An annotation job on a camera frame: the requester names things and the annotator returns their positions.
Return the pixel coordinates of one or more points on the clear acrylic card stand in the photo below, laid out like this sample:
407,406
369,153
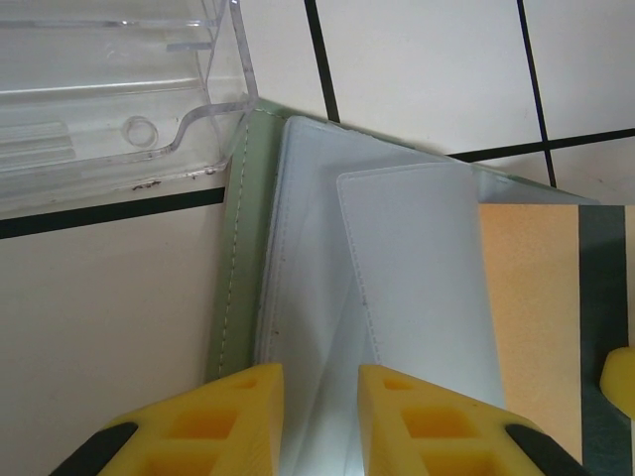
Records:
99,99

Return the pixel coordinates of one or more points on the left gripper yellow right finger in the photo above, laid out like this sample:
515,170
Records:
436,426

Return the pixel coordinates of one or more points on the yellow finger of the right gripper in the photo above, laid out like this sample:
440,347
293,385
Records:
620,382

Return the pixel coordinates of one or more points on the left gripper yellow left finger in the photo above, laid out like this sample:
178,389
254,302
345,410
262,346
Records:
198,426

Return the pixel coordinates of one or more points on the peach plastic card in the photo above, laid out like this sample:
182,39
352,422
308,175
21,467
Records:
526,307

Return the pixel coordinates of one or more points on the green translucent plastic card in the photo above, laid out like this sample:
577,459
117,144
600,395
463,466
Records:
307,223

